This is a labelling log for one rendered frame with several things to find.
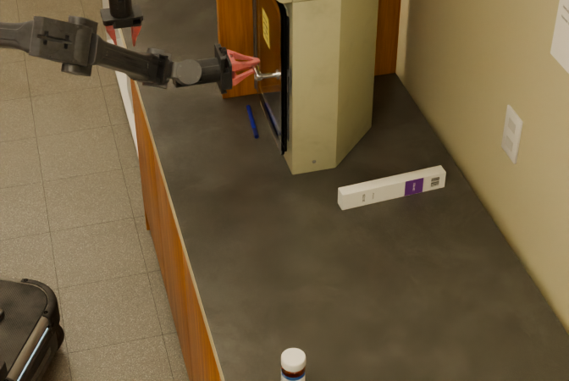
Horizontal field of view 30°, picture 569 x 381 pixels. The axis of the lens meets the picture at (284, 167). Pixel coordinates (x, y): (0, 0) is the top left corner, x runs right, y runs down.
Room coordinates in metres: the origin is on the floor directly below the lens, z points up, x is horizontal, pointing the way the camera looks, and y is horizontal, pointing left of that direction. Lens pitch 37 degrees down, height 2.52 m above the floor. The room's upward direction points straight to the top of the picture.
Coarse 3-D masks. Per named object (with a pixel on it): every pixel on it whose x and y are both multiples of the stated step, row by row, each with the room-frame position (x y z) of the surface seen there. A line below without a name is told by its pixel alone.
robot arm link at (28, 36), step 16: (0, 32) 1.76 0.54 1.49; (16, 32) 1.75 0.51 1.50; (32, 32) 1.74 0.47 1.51; (48, 32) 1.74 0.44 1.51; (64, 32) 1.76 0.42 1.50; (80, 32) 1.78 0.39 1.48; (16, 48) 1.75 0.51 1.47; (32, 48) 1.72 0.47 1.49; (48, 48) 1.72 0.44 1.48; (64, 48) 1.74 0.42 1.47; (80, 48) 1.76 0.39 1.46; (80, 64) 1.75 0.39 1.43
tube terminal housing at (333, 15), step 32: (320, 0) 2.05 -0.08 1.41; (352, 0) 2.11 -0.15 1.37; (320, 32) 2.05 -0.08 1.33; (352, 32) 2.12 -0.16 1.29; (320, 64) 2.05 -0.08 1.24; (352, 64) 2.12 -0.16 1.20; (320, 96) 2.05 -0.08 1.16; (352, 96) 2.13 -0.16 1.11; (320, 128) 2.05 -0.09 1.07; (352, 128) 2.14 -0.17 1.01; (288, 160) 2.07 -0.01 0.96; (320, 160) 2.05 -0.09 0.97
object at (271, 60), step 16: (256, 0) 2.31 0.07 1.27; (272, 0) 2.12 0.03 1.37; (256, 16) 2.31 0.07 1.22; (272, 16) 2.12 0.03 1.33; (272, 32) 2.12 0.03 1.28; (272, 48) 2.13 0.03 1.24; (272, 64) 2.13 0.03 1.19; (272, 80) 2.13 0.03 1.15; (272, 96) 2.13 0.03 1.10; (272, 112) 2.13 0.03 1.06; (272, 128) 2.14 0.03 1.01
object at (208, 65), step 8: (216, 48) 2.11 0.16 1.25; (216, 56) 2.11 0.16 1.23; (224, 56) 2.07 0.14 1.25; (200, 64) 2.08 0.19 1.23; (208, 64) 2.08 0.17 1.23; (216, 64) 2.08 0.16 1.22; (224, 64) 2.08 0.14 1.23; (208, 72) 2.07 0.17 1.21; (216, 72) 2.07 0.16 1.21; (200, 80) 2.06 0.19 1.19; (208, 80) 2.07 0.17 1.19; (216, 80) 2.07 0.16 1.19
